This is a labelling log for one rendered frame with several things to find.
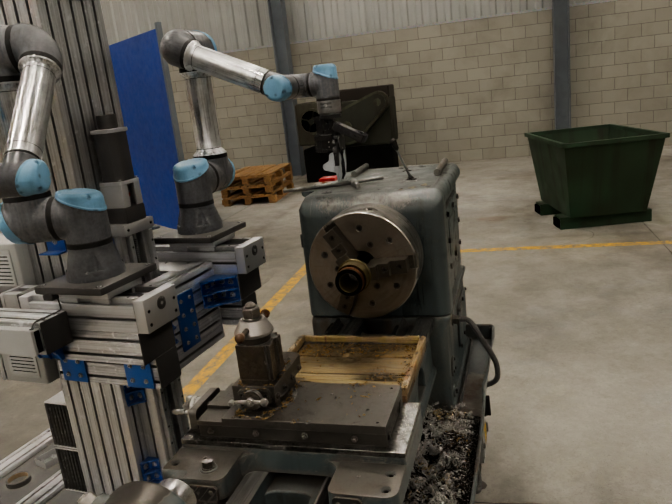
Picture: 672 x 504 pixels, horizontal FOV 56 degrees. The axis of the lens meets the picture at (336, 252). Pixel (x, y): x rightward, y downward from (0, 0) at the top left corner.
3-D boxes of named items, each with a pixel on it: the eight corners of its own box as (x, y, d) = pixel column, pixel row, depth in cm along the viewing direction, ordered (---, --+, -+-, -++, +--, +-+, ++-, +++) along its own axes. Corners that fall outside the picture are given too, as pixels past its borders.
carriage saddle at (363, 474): (225, 416, 147) (221, 393, 146) (424, 426, 133) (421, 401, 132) (156, 497, 120) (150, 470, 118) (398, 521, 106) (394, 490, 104)
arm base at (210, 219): (168, 235, 209) (163, 206, 207) (194, 224, 223) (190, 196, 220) (207, 234, 203) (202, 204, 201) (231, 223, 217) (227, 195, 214)
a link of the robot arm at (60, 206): (103, 242, 161) (91, 189, 157) (51, 247, 161) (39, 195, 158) (119, 231, 172) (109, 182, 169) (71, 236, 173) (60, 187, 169)
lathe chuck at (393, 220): (314, 298, 195) (321, 198, 185) (415, 315, 187) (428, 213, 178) (305, 308, 187) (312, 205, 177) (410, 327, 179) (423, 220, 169)
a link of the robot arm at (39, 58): (80, 44, 162) (54, 205, 139) (38, 48, 162) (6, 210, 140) (59, 7, 152) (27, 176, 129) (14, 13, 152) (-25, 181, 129)
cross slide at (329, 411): (219, 397, 144) (216, 379, 143) (404, 404, 131) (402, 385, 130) (182, 437, 128) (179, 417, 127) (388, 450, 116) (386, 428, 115)
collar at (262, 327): (244, 324, 132) (242, 311, 131) (279, 324, 129) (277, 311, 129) (227, 340, 124) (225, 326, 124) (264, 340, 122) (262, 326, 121)
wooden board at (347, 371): (302, 347, 182) (300, 334, 181) (426, 349, 171) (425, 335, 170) (262, 398, 154) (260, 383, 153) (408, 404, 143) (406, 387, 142)
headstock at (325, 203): (349, 264, 260) (339, 170, 250) (467, 261, 246) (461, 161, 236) (303, 317, 205) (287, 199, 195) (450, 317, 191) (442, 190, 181)
